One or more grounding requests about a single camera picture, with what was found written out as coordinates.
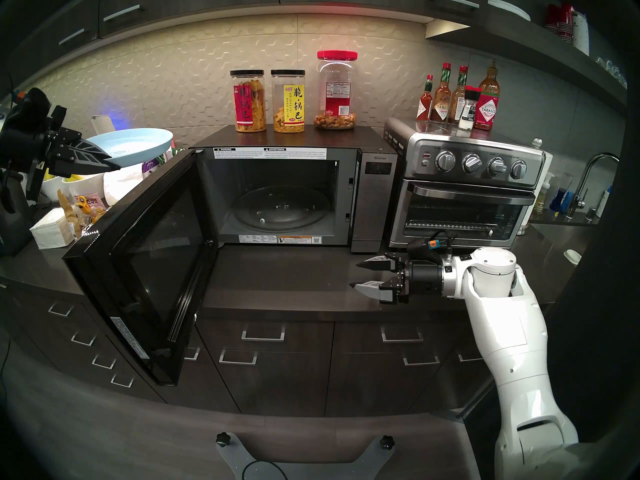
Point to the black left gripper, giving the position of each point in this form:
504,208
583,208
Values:
25,151

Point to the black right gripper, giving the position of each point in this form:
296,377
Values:
425,281

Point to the light blue plate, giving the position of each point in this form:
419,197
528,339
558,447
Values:
140,144

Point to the black glass microwave door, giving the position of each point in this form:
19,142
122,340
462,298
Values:
150,264

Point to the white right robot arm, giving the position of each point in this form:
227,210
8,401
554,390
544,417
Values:
515,334

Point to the glass microwave turntable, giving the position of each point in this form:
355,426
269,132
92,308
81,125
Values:
280,209

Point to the yellow banana bunch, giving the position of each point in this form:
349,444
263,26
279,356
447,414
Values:
74,178

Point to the large white bowl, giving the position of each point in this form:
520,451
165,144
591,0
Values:
87,188

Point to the small white bowl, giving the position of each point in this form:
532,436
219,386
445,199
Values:
50,190

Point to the snack pack with yellow print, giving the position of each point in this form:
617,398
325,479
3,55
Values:
87,204

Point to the white crumpled paper bag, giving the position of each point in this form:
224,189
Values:
120,184

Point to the pile of yellow snack packets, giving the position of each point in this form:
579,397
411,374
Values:
102,216

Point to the purple tea pouch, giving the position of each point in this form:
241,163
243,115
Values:
150,168

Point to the white napkin stack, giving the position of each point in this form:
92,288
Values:
50,229

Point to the red cup with sachets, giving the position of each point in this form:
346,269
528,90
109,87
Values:
167,154

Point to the stainless steel toaster oven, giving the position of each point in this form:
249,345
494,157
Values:
420,174

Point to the silver toaster oven knob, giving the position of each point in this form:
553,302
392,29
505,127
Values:
445,160
496,166
518,169
471,163

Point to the dark lower cabinet unit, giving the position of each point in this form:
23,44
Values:
285,384

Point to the black star knob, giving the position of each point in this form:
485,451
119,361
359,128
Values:
223,439
386,442

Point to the small red hot sauce bottle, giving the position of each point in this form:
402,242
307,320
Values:
424,106

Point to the snack jar with red label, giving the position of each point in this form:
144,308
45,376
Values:
248,104

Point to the clear soap pump bottle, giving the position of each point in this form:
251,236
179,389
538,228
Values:
542,196

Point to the brown sauce bottle red cap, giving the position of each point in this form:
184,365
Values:
441,106

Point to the spice shaker with red cap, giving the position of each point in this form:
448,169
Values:
468,111

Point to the clear jar with red lid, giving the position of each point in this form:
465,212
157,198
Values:
336,94

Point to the small white lid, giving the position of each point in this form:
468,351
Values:
572,256

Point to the snack jar with yellow label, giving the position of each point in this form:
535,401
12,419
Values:
288,104

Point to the large Tabasco sauce bottle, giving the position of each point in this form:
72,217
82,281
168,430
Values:
487,109

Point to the sauce bottle with green neck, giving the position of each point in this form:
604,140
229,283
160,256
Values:
457,91

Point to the chrome sink faucet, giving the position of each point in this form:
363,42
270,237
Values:
580,199

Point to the white dish soap bottle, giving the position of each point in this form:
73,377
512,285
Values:
603,204

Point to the stack of white plates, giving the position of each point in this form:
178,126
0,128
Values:
507,7

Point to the row of clear glasses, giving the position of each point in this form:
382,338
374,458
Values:
612,70

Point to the stack of red cups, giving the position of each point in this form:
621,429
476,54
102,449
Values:
560,19

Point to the white paper cup stack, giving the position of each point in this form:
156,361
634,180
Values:
581,34

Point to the white wall plug-in device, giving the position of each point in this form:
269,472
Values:
102,123

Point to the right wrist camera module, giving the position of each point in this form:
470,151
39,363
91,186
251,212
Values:
425,249

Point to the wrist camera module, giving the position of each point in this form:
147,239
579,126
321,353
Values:
30,109
425,249

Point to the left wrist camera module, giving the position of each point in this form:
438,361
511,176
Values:
30,109

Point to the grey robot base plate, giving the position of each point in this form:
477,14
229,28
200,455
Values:
350,466

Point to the dark wall shelf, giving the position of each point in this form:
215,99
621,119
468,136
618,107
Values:
525,44

